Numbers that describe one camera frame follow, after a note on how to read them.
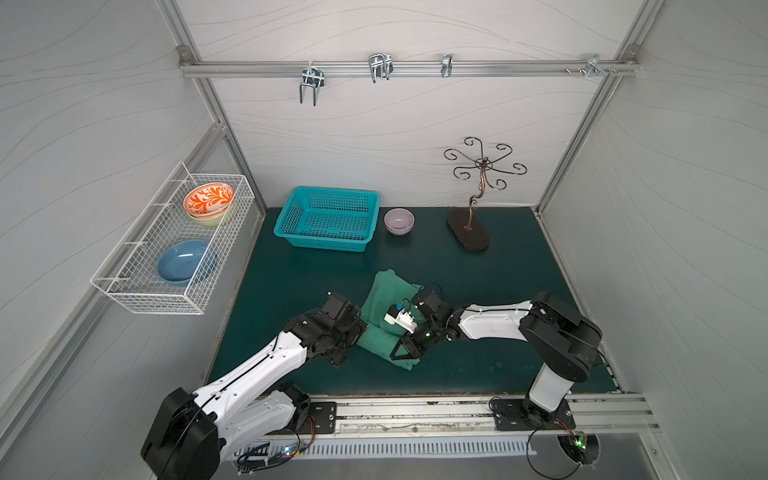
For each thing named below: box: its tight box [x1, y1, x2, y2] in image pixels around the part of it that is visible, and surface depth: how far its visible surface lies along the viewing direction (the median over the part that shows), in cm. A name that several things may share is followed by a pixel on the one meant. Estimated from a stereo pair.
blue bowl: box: [156, 240, 217, 284], surface depth 65 cm
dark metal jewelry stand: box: [444, 136, 527, 252], surface depth 97 cm
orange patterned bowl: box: [183, 182, 235, 219], surface depth 75 cm
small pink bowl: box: [383, 207, 416, 236], surface depth 114 cm
